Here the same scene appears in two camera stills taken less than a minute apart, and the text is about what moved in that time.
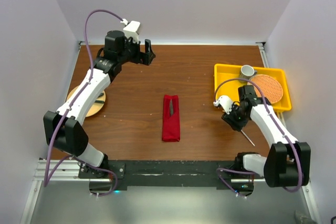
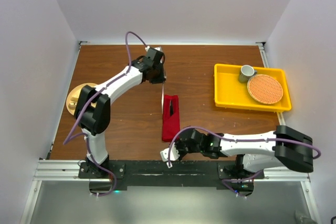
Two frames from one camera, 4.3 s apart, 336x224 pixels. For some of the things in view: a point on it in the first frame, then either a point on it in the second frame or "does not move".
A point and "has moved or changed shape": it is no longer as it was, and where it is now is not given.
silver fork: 243,132 has moved or changed shape
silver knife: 171,108 does not move
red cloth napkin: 170,125 does not move
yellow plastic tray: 223,72 does not move
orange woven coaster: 272,89 does not move
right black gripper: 235,125 -> 177,145
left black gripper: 142,57 -> 161,78
